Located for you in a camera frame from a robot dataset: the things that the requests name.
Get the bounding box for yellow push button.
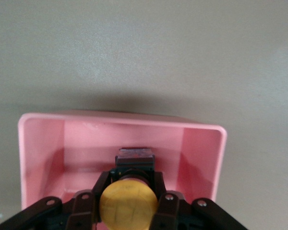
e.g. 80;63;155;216
99;146;158;230

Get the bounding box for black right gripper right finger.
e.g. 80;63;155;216
153;172;249;230

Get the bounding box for pink plastic bin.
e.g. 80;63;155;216
17;109;228;230

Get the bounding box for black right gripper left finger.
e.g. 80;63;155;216
0;171;116;230

